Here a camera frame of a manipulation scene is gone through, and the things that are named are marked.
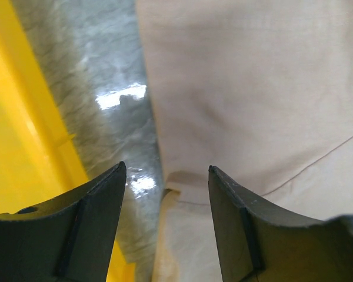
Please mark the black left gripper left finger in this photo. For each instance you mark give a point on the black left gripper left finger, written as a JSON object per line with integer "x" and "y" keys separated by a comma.
{"x": 67, "y": 238}

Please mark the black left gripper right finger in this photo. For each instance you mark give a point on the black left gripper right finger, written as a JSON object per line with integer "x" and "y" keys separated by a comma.
{"x": 260, "y": 241}

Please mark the beige t-shirt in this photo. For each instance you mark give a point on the beige t-shirt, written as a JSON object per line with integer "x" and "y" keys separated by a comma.
{"x": 261, "y": 89}

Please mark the yellow plastic bin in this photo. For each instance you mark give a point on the yellow plastic bin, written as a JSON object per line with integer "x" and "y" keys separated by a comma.
{"x": 38, "y": 160}

